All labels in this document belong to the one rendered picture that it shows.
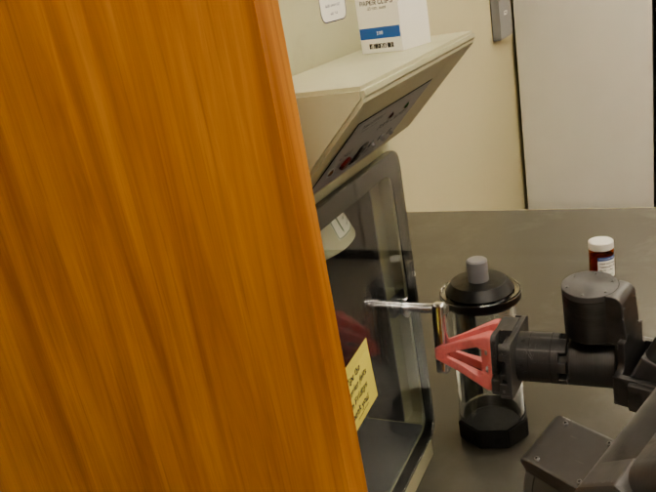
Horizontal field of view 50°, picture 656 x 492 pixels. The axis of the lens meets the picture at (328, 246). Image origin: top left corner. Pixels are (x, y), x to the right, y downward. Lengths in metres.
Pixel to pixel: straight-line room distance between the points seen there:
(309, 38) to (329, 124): 0.19
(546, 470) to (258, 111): 0.27
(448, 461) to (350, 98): 0.65
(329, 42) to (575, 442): 0.46
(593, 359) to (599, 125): 2.92
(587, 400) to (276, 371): 0.70
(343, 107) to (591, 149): 3.23
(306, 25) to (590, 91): 3.02
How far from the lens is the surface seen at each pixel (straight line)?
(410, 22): 0.71
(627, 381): 0.78
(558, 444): 0.44
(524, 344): 0.82
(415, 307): 0.86
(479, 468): 1.02
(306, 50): 0.68
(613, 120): 3.67
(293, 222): 0.46
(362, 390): 0.76
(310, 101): 0.52
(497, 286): 0.94
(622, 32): 3.60
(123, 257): 0.56
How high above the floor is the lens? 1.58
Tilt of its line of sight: 20 degrees down
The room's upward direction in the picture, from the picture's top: 10 degrees counter-clockwise
